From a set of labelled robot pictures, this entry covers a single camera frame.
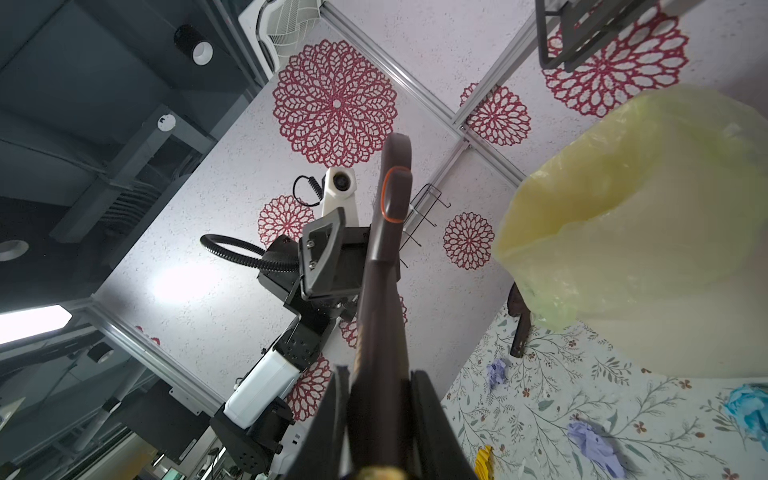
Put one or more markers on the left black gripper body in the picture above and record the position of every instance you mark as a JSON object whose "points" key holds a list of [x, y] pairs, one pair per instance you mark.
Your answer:
{"points": [[338, 271]]}

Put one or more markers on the yellow paper scrap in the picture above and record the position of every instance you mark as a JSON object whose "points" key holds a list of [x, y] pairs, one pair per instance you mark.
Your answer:
{"points": [[484, 463]]}

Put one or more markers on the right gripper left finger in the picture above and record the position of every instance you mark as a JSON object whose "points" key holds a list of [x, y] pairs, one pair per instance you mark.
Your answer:
{"points": [[320, 456]]}

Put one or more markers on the dark grey wall shelf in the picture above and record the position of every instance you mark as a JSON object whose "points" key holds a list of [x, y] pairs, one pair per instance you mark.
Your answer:
{"points": [[585, 28]]}

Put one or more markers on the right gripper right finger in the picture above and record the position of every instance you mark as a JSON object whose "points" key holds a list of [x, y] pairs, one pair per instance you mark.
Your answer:
{"points": [[439, 455]]}

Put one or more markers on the bin with yellow-green bag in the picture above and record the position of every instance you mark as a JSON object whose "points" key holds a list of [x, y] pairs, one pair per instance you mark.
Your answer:
{"points": [[651, 229]]}

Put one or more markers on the light blue paper scrap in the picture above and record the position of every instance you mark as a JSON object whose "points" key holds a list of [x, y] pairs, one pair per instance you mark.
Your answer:
{"points": [[748, 406]]}

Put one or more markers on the purple paper scrap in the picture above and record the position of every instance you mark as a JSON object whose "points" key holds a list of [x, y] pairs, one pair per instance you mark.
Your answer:
{"points": [[496, 372], [593, 447]]}

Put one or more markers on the black wire wall rack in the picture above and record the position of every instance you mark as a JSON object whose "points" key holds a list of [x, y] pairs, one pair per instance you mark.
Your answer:
{"points": [[419, 212]]}

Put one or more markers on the dark brown plastic dustpan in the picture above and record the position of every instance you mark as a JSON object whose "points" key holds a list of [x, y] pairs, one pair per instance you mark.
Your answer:
{"points": [[517, 308]]}

